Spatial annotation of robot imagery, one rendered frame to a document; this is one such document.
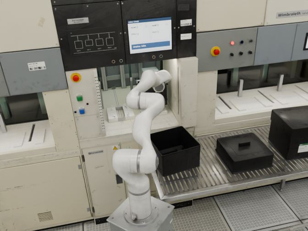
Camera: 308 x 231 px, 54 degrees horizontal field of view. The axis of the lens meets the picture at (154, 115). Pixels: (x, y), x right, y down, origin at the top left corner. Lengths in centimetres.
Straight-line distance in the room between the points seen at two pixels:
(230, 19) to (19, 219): 219
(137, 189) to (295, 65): 209
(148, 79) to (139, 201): 69
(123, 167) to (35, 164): 102
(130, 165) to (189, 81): 87
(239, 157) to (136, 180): 75
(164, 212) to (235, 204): 128
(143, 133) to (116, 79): 153
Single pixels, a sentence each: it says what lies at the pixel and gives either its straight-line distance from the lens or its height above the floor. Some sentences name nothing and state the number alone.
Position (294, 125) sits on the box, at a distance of 219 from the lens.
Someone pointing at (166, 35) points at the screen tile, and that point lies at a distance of 206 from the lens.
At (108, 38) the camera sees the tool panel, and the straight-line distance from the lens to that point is 200.
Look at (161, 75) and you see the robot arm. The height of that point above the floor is 132.
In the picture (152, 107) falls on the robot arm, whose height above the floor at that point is 130.
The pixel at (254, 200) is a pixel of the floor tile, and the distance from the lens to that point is 304.
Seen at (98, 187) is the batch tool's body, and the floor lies 40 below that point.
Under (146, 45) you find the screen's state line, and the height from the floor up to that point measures 151.
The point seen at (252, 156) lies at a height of 86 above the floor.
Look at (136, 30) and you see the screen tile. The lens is 201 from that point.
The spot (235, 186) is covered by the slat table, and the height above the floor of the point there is 75.
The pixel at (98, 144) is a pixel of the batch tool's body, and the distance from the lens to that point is 231.
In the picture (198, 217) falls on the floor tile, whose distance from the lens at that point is 282.
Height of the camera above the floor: 207
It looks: 29 degrees down
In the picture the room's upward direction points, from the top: 3 degrees counter-clockwise
